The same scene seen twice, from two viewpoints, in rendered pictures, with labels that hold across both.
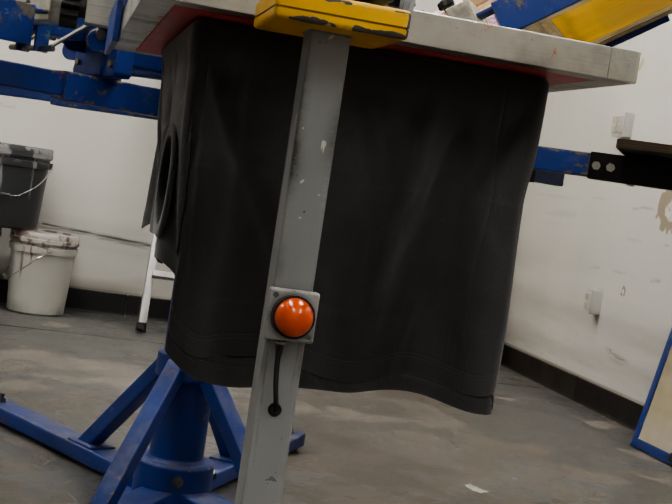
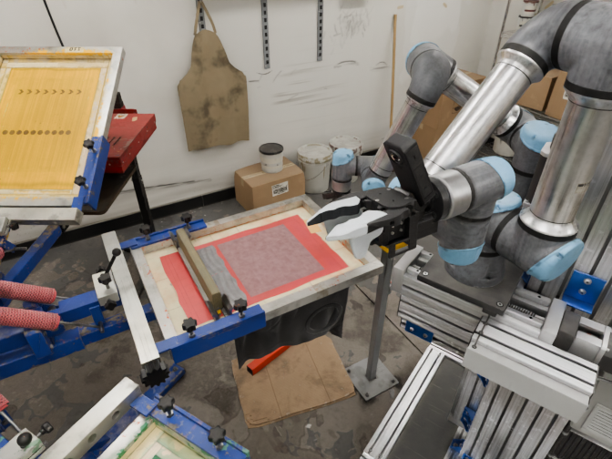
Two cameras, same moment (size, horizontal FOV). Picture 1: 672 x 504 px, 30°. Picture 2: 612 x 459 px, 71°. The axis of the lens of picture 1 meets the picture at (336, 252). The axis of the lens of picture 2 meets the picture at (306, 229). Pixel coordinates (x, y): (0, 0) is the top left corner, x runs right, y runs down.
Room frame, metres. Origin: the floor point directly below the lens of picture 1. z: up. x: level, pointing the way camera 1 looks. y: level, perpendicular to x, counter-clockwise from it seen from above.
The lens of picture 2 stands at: (1.98, 1.32, 2.01)
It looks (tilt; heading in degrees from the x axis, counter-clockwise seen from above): 35 degrees down; 254
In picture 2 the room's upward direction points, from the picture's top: straight up
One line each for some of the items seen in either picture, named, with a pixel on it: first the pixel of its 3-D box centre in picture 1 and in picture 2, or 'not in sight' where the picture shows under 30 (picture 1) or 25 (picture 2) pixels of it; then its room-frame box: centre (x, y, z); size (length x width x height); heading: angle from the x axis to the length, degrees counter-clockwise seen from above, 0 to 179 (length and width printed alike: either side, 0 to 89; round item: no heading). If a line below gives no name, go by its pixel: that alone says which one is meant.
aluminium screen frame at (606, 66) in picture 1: (329, 50); (252, 259); (1.81, 0.05, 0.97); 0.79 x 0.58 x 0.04; 13
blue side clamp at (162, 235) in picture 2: not in sight; (169, 239); (2.11, -0.16, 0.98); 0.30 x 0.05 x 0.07; 13
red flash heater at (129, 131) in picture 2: not in sight; (99, 139); (2.43, -1.07, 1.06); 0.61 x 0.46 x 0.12; 73
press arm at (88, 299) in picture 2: not in sight; (90, 302); (2.36, 0.18, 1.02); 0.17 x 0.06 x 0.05; 13
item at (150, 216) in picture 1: (189, 158); (290, 318); (1.72, 0.22, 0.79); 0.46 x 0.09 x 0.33; 13
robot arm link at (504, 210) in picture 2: not in sight; (491, 218); (1.30, 0.62, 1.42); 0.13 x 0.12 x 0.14; 103
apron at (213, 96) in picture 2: not in sight; (212, 79); (1.72, -1.97, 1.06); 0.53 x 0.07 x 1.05; 13
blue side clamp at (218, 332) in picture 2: (126, 28); (219, 331); (1.98, 0.38, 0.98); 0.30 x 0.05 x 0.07; 13
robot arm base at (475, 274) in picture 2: not in sight; (477, 253); (1.30, 0.61, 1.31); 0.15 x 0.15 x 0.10
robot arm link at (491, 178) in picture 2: not in sight; (476, 185); (1.53, 0.80, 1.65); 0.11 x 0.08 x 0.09; 13
